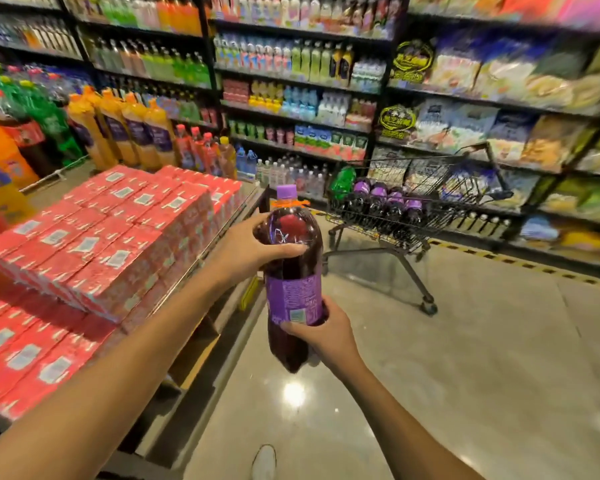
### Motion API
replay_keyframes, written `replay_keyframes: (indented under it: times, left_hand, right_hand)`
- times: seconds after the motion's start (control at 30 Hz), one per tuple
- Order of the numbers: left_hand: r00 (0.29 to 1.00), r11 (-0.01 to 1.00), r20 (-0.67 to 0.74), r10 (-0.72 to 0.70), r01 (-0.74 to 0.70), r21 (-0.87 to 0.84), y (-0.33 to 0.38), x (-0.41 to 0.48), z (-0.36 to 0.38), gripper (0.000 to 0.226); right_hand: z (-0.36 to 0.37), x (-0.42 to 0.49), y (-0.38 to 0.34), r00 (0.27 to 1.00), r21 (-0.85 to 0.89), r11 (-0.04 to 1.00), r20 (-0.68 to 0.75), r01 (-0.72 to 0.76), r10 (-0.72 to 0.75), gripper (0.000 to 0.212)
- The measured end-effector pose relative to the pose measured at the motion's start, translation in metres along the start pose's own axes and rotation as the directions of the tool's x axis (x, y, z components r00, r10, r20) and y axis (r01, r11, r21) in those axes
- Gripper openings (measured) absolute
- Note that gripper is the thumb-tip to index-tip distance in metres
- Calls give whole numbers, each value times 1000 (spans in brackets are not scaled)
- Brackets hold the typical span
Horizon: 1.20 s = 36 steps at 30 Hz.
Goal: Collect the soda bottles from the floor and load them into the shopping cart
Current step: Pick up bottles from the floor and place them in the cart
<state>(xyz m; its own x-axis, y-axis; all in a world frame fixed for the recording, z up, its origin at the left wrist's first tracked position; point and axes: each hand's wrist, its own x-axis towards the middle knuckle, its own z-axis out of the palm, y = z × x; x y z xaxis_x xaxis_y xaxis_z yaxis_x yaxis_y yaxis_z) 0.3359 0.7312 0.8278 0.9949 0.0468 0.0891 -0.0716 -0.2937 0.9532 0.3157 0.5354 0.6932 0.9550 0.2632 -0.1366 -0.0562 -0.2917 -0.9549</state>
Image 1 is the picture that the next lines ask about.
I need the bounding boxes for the row of mixed juice bottles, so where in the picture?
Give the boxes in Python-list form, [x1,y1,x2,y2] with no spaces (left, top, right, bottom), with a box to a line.
[67,87,239,181]

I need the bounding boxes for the rows of colourful snack bags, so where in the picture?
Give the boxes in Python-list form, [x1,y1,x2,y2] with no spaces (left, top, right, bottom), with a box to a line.
[539,129,600,255]

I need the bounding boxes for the pack of clear water bottles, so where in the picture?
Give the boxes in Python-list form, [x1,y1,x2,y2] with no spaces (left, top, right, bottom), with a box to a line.
[255,154,331,199]

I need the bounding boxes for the black metal store shelf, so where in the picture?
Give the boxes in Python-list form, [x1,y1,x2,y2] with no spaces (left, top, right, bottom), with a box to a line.
[0,0,600,275]

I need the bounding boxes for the row of blue water jugs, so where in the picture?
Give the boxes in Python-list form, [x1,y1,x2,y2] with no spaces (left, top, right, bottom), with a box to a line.
[235,144,259,178]

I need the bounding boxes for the person's left forearm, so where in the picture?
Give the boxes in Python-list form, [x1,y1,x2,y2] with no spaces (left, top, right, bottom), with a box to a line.
[0,274,231,480]

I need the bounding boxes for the person's right forearm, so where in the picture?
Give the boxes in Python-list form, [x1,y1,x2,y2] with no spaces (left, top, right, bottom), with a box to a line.
[337,364,481,480]

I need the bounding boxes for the person's left hand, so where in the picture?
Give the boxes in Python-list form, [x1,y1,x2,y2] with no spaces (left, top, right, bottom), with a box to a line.
[207,212,309,291]

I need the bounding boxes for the row of pale capped jars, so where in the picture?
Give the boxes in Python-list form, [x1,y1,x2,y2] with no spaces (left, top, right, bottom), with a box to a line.
[449,209,511,241]

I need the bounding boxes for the dark metal display table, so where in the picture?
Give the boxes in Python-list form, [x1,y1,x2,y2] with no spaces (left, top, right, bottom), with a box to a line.
[0,182,269,480]

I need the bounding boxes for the person's right hand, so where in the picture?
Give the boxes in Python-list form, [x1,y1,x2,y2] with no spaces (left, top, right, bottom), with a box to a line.
[279,294,363,375]

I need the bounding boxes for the row of milk tea bottles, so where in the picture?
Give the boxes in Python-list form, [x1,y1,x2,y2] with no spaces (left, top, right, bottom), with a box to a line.
[207,0,403,41]

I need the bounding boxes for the person's left white shoe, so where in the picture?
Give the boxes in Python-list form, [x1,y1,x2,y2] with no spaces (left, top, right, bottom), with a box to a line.
[251,444,277,480]

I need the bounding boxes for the row of light blue bottles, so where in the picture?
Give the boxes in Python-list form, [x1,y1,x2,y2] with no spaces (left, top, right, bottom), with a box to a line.
[282,84,319,121]

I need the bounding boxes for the stack of red drink packs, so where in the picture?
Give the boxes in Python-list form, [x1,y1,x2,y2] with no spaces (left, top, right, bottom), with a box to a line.
[0,164,246,421]

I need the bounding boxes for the green soda bottle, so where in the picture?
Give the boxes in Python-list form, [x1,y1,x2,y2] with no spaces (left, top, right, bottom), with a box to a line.
[329,166,357,203]

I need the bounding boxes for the row of yellow juice bottles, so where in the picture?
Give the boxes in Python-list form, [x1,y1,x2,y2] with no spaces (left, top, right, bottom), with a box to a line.
[329,43,355,87]

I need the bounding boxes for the row of red capped green bottles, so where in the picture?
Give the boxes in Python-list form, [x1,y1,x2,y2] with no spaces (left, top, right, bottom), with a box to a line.
[0,62,83,165]

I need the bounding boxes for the row of blue oat bags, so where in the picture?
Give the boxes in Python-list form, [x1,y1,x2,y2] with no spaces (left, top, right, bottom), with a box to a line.
[427,29,581,111]

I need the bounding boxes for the row of pale green bottles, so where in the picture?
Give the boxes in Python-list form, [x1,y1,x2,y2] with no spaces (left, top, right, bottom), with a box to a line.
[289,40,333,85]

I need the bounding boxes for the yellow cardboard carton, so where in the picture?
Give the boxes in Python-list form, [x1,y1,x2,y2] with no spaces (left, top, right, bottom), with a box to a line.
[237,274,263,313]

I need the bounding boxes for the white printed food bag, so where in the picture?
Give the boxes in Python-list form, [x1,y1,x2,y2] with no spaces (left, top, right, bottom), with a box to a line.
[367,147,409,188]
[405,157,446,195]

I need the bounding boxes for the black bag yellow ring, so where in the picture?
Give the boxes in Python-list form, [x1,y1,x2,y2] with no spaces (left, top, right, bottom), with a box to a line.
[389,39,436,85]
[377,104,419,141]

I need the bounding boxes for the blue white food bag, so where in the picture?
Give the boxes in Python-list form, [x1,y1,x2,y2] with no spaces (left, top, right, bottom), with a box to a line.
[445,167,539,211]

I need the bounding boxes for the black wire shopping cart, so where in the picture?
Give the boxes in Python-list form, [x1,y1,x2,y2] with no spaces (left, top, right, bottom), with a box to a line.
[325,142,513,315]

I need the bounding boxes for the row of red juice cartons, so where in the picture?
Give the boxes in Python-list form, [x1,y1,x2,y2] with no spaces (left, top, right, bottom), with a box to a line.
[293,124,370,161]

